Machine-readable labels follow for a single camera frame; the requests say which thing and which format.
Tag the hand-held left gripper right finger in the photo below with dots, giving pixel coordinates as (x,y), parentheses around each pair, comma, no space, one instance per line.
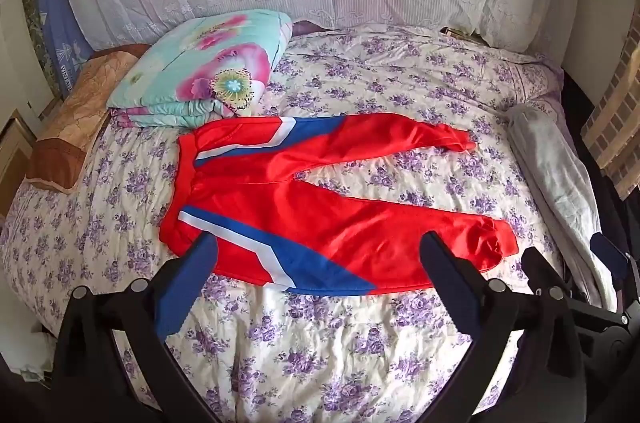
(452,270)

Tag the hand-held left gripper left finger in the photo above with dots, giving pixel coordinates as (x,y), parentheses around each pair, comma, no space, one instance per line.
(186,285)

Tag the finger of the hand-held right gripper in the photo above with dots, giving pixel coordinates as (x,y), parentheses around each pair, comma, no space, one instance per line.
(536,265)
(611,253)

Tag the red pants with blue stripes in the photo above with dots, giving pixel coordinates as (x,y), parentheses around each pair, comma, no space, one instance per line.
(310,203)

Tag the grey cloth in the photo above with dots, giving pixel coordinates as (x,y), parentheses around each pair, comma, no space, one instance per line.
(555,173)

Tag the purple floral bed sheet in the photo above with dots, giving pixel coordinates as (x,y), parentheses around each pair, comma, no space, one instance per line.
(350,338)

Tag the brick pattern panel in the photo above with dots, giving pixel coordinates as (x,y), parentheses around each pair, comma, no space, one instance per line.
(617,103)

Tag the brown pillow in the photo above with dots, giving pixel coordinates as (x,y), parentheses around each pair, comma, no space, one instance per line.
(80,113)

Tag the folded floral quilt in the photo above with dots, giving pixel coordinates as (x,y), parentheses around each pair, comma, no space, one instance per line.
(200,68)

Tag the blue printed cloth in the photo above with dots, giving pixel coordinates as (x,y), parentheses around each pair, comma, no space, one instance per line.
(55,23)

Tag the wooden bed frame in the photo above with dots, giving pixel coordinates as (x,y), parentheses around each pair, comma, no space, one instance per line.
(15,143)

